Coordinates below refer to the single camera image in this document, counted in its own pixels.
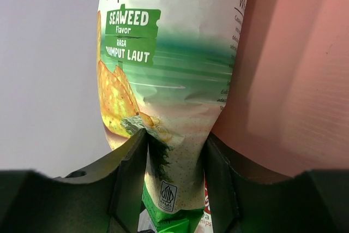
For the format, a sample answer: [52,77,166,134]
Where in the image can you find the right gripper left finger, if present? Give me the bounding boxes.
[1,129,148,232]

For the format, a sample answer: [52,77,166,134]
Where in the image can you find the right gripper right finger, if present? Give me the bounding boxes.
[203,134,348,232]

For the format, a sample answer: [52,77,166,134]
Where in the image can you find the pink three-tier shelf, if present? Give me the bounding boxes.
[213,0,348,176]

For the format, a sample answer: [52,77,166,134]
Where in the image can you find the red chips bag left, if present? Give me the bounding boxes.
[197,181,213,233]

